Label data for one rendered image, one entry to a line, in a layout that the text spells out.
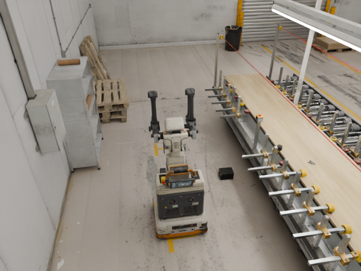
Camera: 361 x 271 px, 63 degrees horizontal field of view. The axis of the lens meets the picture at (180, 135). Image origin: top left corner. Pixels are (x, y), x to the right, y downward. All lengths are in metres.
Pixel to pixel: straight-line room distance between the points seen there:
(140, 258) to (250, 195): 1.76
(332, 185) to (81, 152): 3.41
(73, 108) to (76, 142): 0.57
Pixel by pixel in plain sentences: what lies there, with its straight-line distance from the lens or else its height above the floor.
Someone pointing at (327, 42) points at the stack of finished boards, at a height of 0.32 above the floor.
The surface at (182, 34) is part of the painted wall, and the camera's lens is 10.62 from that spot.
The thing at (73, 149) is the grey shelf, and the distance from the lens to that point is 4.70.
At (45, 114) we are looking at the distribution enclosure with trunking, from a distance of 3.38.
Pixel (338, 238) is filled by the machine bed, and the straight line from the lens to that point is 3.16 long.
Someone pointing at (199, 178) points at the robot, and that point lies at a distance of 3.33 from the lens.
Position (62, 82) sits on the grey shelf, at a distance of 4.18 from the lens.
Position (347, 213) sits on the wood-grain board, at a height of 0.90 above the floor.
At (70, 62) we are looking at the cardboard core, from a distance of 4.62.
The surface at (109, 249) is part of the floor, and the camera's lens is 3.81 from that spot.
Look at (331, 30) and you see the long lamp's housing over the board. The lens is 3.06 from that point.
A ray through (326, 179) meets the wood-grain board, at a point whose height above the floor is 0.90.
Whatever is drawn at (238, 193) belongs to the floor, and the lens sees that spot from 4.38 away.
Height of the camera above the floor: 3.04
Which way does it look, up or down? 34 degrees down
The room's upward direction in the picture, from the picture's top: 1 degrees counter-clockwise
